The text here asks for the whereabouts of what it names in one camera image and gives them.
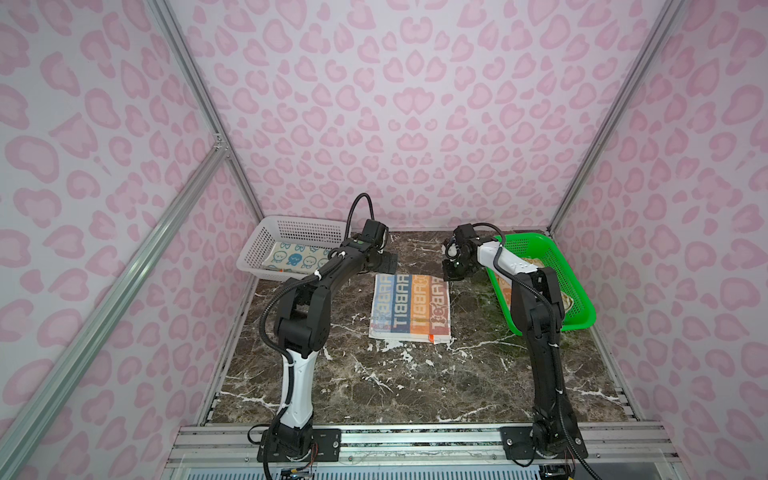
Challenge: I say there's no aluminium diagonal frame bar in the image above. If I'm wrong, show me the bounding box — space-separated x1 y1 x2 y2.
1 146 228 479

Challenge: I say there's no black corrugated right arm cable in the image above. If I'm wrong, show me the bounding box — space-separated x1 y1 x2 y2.
443 222 601 480

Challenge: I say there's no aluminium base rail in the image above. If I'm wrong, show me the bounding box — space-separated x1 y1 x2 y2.
161 421 688 479

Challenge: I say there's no multicolour rabbit text towel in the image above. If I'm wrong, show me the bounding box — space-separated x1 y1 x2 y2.
369 274 452 344

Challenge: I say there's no brown pattern towel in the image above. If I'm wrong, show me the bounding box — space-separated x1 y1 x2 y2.
496 254 574 318

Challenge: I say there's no aluminium frame corner post right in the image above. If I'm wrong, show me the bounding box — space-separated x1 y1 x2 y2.
547 0 687 237

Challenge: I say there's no blue bunny pattern towel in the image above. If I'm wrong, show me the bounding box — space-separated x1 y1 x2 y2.
261 242 330 275

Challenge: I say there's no white plastic basket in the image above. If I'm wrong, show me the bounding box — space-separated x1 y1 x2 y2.
236 216 345 282

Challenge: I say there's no aluminium frame corner post left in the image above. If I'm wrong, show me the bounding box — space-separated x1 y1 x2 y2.
146 0 264 221

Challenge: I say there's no aluminium frame corner post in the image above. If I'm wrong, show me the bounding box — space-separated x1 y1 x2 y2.
547 0 687 237
146 0 264 221

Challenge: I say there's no green plastic basket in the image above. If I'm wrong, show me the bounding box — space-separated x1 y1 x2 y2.
484 232 598 337

